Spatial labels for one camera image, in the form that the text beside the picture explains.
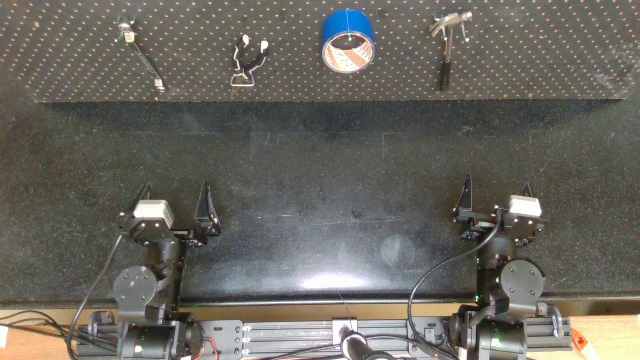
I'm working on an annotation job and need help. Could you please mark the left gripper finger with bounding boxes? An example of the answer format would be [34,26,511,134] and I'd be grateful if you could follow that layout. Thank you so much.
[130,182,153,207]
[193,180,222,236]

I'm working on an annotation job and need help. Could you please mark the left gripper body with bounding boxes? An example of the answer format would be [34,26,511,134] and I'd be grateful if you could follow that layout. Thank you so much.
[119,212,220,247]

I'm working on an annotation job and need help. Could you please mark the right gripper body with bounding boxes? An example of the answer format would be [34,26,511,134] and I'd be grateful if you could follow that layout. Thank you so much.
[452,207,546,247]

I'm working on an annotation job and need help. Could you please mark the hammer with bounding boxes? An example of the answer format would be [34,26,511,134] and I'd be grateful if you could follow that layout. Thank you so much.
[428,10,474,92]

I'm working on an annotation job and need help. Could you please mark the roll of blue tape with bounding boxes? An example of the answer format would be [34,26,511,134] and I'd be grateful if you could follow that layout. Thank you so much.
[320,8,376,75]

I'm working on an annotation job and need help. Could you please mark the black pegboard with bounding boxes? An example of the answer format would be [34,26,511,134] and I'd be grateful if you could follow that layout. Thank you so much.
[0,0,640,104]

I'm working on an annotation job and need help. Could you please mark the wrench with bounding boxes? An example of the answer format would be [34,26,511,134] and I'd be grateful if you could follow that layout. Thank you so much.
[122,28,167,95]

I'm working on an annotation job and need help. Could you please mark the black and white pliers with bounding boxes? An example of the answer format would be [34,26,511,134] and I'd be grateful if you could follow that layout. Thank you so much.
[229,33,270,97]

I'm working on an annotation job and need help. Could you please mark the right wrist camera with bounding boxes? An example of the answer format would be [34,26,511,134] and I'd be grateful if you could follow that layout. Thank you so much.
[507,194,543,219]

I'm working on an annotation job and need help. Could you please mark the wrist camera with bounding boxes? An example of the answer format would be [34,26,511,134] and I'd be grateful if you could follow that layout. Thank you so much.
[133,199,175,229]
[507,194,543,219]

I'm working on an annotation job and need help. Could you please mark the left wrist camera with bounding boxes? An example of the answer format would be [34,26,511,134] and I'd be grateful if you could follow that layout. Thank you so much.
[133,199,175,229]

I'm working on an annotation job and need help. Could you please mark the black cable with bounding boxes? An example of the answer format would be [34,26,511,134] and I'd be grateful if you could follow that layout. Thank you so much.
[65,233,125,360]
[406,212,504,360]

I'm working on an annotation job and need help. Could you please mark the mounting rail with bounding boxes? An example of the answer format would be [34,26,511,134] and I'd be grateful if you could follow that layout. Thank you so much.
[74,310,574,360]

